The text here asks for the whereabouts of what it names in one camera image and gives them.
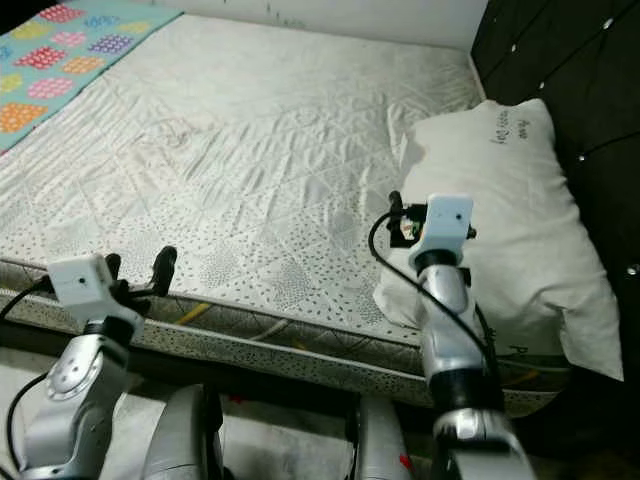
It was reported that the white pillow with green tree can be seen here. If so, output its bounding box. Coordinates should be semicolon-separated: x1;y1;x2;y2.
373;98;626;381

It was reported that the grey quilted mattress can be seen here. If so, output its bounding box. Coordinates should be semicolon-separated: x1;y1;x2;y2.
0;12;640;416

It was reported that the teal blanket with colourful patches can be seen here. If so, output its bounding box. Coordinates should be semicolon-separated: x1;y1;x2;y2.
0;3;186;153

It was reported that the grey robot right leg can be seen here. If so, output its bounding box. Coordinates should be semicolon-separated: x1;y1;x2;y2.
350;395;416;480

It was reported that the black tufted headboard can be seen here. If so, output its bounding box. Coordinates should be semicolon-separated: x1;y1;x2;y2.
470;0;640;401

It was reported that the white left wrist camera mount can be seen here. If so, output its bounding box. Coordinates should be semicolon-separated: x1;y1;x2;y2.
48;253;146;341

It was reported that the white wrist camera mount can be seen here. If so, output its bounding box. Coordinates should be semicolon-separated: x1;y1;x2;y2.
410;195;476;266
48;253;146;341

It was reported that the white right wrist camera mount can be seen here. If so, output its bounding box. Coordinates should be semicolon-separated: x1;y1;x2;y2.
410;195;476;266

